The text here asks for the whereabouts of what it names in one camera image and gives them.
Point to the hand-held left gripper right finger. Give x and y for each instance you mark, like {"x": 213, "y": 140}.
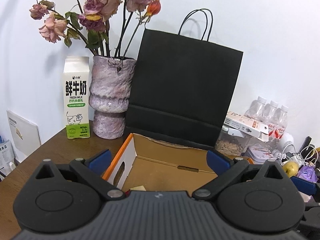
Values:
{"x": 218, "y": 163}

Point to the white patterned tin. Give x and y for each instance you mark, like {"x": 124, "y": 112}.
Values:
{"x": 257, "y": 153}

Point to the dried pink rose bouquet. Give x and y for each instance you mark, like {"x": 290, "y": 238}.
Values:
{"x": 100, "y": 5}

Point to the purple ceramic vase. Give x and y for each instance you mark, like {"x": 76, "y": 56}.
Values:
{"x": 110, "y": 87}

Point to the black power adapter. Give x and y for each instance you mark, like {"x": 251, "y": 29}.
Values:
{"x": 308, "y": 142}

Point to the small wooden block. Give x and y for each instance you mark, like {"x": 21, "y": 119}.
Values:
{"x": 137, "y": 188}

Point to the white printed bag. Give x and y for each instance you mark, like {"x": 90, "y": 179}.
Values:
{"x": 5, "y": 155}

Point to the clear jar of seeds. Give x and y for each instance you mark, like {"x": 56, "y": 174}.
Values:
{"x": 230, "y": 147}

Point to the white green milk carton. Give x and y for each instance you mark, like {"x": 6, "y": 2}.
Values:
{"x": 76, "y": 97}

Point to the clear water bottle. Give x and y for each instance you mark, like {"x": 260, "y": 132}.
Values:
{"x": 271, "y": 115}
{"x": 255, "y": 108}
{"x": 281, "y": 122}

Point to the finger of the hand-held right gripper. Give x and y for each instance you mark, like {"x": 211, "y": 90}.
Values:
{"x": 303, "y": 183}

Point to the red cardboard box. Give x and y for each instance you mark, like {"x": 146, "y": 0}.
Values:
{"x": 162, "y": 170}

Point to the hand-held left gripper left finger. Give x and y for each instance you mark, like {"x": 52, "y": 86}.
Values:
{"x": 100, "y": 160}

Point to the black paper bag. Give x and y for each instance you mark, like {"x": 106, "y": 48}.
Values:
{"x": 182, "y": 80}

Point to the small white fan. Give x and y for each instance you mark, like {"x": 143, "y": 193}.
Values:
{"x": 287, "y": 142}

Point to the purple tissue pack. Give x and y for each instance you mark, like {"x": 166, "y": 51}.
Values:
{"x": 307, "y": 173}

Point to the flat white carton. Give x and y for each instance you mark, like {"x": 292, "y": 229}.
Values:
{"x": 245, "y": 125}

